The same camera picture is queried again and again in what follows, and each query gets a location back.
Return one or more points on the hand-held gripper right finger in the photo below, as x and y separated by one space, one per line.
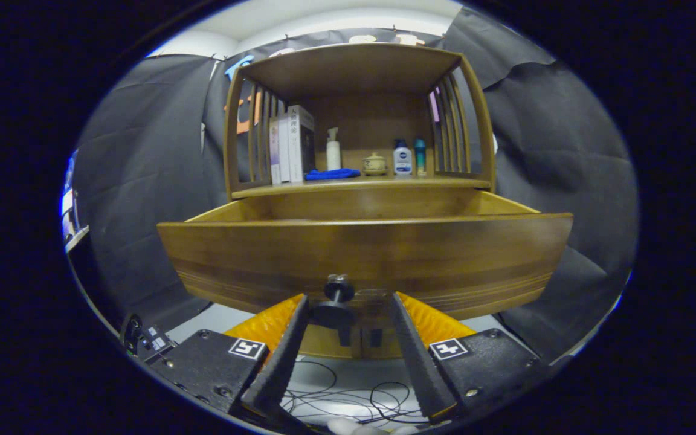
420 368

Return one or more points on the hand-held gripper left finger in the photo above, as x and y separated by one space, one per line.
284 362

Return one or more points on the black drawer knob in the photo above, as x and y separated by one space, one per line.
337 289

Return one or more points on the wooden drawer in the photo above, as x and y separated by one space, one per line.
354 254

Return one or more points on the wooden cabinet door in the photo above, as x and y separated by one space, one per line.
324 345
389 350

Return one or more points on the wooden countertop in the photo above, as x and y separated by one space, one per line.
360 184

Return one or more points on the wooden cabinet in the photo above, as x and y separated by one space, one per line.
354 66

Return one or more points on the black power strip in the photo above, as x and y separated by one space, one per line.
142 344

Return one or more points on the blue folded cloth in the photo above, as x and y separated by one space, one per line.
331 174

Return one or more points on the white lotion bottle blue cap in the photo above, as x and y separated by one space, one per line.
402 162

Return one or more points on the thin purple book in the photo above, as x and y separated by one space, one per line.
275 154

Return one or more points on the beige lidded tea bowl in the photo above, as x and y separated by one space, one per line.
374 164

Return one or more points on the thin white book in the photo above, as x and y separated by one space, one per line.
284 151

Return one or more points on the teal bottle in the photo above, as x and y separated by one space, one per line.
420 157

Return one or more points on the white pump bottle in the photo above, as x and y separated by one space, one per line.
333 156

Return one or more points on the thick white grey book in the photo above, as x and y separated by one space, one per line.
295 145

